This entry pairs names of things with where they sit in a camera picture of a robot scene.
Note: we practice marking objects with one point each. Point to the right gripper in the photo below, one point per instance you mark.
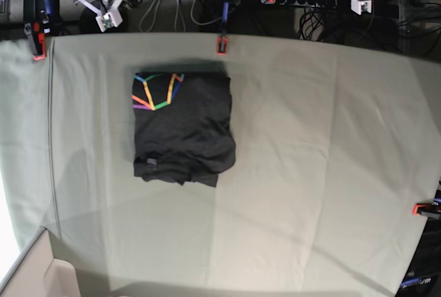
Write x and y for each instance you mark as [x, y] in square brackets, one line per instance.
[110, 11]

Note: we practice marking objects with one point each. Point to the black t-shirt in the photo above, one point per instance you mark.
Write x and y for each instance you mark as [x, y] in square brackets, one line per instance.
[182, 126]

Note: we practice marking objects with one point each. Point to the round black stool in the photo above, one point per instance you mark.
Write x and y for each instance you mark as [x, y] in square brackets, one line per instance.
[88, 23]

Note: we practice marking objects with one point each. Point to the left black orange clamp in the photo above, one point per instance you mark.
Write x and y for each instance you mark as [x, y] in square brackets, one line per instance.
[39, 17]

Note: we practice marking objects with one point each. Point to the black orange clamp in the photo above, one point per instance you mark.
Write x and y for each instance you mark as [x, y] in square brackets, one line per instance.
[430, 210]
[39, 17]
[221, 47]

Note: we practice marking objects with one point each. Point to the middle black orange clamp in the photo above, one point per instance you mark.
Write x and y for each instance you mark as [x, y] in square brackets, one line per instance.
[221, 47]

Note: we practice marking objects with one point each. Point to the right black orange clamp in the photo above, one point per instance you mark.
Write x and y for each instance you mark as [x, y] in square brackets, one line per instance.
[430, 210]

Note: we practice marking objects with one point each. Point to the cardboard box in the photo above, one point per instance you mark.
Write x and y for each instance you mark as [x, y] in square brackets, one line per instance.
[37, 272]

